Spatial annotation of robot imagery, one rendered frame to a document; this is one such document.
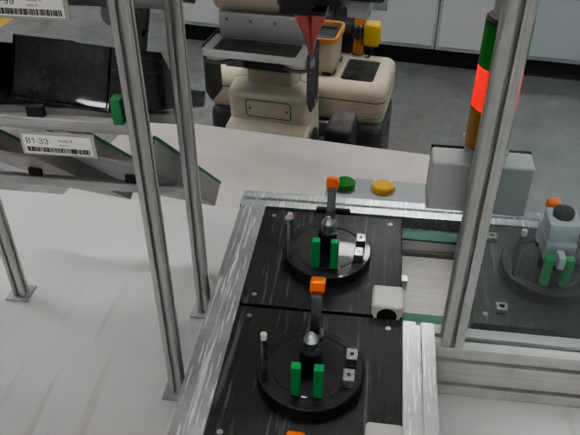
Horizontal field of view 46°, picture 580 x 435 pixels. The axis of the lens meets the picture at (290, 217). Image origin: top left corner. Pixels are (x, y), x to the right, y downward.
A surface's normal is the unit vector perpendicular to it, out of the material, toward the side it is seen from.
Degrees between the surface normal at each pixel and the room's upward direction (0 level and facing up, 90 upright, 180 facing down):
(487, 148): 90
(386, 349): 0
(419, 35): 90
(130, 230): 0
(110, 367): 0
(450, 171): 90
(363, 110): 90
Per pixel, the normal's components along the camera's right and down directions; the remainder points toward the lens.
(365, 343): 0.00, -0.80
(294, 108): -0.25, 0.68
